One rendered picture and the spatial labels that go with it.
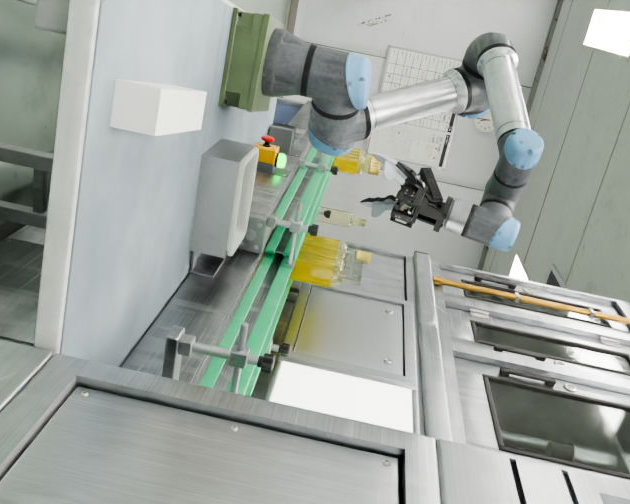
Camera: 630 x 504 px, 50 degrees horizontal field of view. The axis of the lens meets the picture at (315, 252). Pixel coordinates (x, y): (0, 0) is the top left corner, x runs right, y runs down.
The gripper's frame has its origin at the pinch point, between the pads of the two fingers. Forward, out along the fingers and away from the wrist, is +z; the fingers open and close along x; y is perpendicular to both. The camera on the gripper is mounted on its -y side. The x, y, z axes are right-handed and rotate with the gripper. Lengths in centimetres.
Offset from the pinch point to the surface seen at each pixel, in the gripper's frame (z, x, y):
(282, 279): 10.6, 23.9, 18.0
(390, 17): 107, 255, -536
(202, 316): 17.5, 9.5, 45.3
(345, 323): -5.4, 46.5, 6.4
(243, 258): 21.7, 23.9, 16.5
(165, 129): 19, -42, 53
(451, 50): 36, 271, -541
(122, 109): 23, -46, 56
